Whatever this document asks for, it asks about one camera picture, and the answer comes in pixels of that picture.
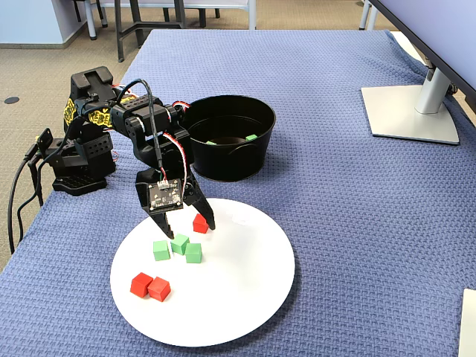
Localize black chair legs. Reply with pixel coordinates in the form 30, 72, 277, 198
73, 0, 109, 28
162, 0, 221, 28

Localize blue woven table cloth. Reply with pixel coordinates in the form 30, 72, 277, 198
0, 28, 476, 357

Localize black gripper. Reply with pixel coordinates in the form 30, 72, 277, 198
133, 129, 216, 240

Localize red cube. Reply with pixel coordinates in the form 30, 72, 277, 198
192, 213, 209, 234
147, 276, 172, 303
129, 272, 154, 298

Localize silver monitor stand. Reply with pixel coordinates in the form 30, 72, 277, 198
361, 55, 462, 146

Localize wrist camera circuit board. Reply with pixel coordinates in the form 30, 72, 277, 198
147, 178, 185, 213

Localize black round bowl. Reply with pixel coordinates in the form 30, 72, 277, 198
181, 94, 277, 183

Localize white flat box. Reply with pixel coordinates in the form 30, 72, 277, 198
459, 289, 476, 357

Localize thick black cable with plug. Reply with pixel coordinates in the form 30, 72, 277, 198
6, 147, 42, 256

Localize red white servo wire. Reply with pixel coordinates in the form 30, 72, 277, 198
154, 132, 189, 185
169, 100, 192, 120
111, 84, 138, 103

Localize computer monitor screen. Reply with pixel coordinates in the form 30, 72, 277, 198
370, 0, 476, 94

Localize thin black cable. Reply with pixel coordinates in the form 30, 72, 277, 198
16, 159, 45, 245

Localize white round plate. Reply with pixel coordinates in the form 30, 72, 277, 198
109, 198, 297, 348

